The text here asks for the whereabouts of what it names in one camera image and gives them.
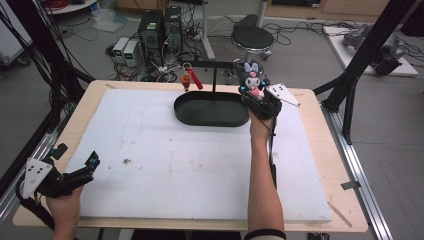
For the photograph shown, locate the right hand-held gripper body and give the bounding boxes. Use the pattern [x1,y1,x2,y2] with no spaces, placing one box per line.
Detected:
[244,83,301,121]

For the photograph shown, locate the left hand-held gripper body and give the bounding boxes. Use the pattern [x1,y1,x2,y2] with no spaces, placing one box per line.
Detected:
[19,157,95,200]

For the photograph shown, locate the black and pink doll keychain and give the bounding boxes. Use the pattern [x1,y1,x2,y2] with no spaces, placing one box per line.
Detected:
[244,61,267,100]

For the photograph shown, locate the black stand with oval tray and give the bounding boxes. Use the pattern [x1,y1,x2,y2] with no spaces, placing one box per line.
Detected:
[173,60,251,128]

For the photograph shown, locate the person's right hand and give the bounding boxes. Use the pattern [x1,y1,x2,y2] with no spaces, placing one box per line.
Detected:
[248,108,278,142]

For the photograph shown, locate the person's left hand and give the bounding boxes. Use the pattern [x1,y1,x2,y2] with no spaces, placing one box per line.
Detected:
[44,184,85,224]

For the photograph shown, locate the black round stool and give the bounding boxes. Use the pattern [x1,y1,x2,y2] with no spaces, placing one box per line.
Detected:
[230,25,275,61]

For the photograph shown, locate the flat black floor object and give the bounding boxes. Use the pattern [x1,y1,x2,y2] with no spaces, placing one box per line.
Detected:
[233,13,258,29]

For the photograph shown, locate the white floor board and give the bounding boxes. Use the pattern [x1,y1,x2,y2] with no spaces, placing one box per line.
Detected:
[322,25,419,78]

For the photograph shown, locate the black computer tower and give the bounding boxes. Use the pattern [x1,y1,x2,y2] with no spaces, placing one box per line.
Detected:
[138,9,164,66]
[163,5,184,51]

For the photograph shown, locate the white foam mat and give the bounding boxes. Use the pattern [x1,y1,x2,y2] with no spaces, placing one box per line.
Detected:
[65,88,333,224]

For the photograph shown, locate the grey robot part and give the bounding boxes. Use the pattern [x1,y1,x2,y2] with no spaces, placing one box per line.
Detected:
[342,24,373,51]

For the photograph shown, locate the white power supply unit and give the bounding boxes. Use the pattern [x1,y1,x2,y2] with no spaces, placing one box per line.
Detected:
[113,37,130,63]
[123,40,140,68]

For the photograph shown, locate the light wooden cabinets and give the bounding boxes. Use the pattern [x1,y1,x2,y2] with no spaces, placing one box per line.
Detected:
[266,0,394,23]

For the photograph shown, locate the black tape piece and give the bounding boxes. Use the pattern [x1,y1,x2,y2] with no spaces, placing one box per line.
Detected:
[340,180,362,191]

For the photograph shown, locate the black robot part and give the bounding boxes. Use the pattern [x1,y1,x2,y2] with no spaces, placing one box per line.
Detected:
[371,39,408,76]

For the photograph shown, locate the thin wooden stick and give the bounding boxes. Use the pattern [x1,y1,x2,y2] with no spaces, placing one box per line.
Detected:
[327,201,354,229]

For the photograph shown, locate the clear plastic bag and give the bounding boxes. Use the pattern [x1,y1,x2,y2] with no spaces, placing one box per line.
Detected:
[91,8,128,33]

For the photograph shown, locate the round white table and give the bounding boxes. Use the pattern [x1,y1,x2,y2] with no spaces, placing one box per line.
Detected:
[43,0,98,15]

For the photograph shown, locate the aluminium rail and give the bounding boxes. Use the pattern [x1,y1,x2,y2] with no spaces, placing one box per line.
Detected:
[321,103,394,240]
[0,109,68,221]

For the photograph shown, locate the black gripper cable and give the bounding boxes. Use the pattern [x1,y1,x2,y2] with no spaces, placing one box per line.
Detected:
[14,176,56,231]
[266,116,278,189]

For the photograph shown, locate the red strap keychain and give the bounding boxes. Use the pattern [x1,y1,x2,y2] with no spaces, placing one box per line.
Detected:
[180,62,204,93]

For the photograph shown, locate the black floor cables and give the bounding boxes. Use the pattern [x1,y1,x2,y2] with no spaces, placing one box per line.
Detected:
[266,19,361,46]

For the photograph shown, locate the black metal frame post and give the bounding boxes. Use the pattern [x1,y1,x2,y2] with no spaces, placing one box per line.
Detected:
[6,0,84,131]
[313,0,408,145]

